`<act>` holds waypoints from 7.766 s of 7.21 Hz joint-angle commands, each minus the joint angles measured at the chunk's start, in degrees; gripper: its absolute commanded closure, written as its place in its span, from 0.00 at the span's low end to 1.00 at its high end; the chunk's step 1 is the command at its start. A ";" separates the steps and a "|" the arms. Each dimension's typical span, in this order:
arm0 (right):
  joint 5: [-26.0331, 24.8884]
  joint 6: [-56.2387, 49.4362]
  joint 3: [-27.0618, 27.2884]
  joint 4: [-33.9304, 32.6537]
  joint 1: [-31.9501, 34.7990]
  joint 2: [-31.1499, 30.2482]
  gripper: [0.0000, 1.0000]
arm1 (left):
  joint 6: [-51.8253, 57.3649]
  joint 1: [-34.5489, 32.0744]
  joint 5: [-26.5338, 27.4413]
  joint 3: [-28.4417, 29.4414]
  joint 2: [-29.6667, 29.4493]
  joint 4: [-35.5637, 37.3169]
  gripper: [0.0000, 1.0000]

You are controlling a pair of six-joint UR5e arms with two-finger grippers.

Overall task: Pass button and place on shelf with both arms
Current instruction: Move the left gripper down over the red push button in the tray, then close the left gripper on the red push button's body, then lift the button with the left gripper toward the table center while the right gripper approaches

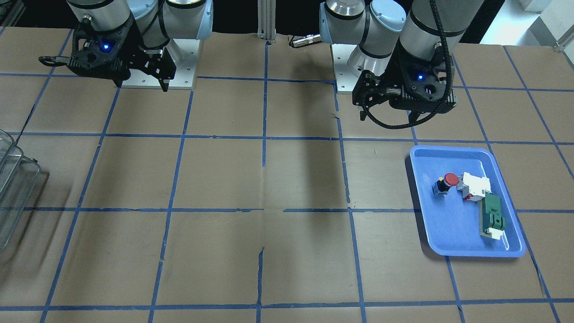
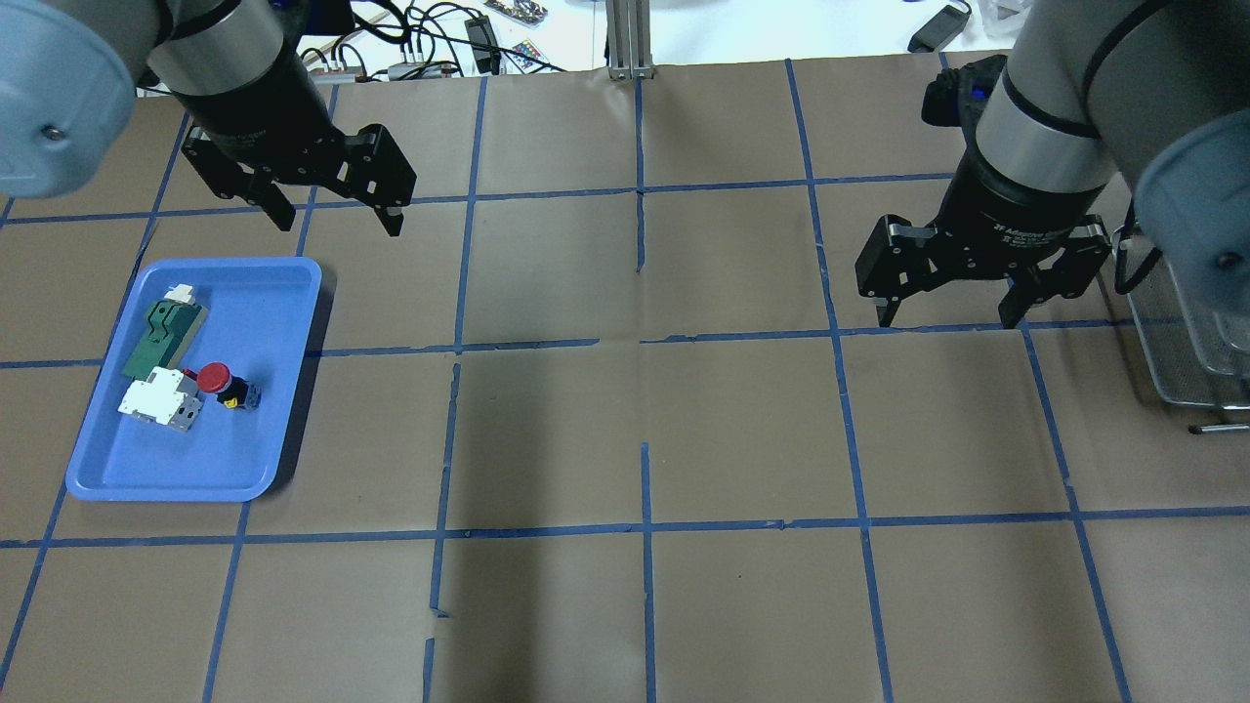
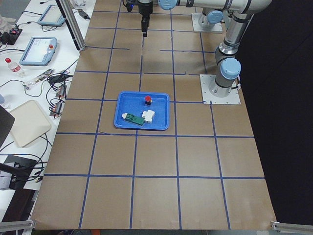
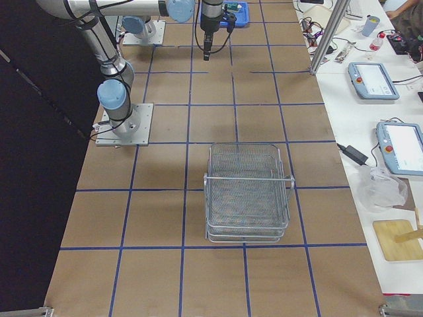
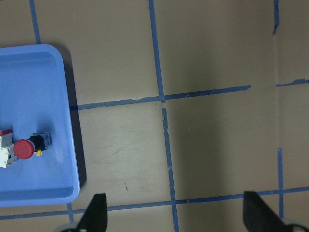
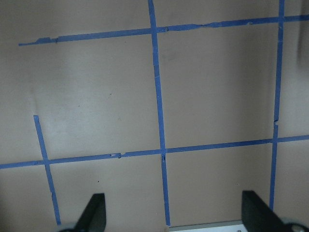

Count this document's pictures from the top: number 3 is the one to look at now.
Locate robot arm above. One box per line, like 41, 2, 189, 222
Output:
202, 8, 224, 26
158, 0, 271, 65

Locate near teach pendant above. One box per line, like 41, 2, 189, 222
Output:
20, 37, 58, 66

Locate green relay module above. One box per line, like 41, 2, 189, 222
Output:
122, 113, 144, 126

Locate red cap water bottle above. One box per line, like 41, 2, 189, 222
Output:
5, 58, 25, 77

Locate black monitor stand base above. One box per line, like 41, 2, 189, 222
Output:
0, 155, 37, 190

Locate red emergency stop button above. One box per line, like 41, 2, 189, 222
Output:
144, 95, 153, 106

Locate aluminium frame post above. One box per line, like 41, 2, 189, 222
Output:
56, 0, 86, 51

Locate teach pendant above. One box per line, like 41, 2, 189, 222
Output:
20, 37, 58, 66
37, 5, 65, 27

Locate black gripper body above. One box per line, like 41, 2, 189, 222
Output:
138, 0, 153, 17

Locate beige plastic tray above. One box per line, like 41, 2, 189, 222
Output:
9, 100, 51, 147

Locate black power adapter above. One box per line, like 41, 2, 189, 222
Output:
78, 10, 90, 20

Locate far teach pendant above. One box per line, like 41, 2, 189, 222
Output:
37, 5, 65, 27

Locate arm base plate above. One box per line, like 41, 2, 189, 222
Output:
191, 13, 223, 34
200, 74, 241, 105

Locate blue plastic tray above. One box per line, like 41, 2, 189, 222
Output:
114, 91, 170, 130

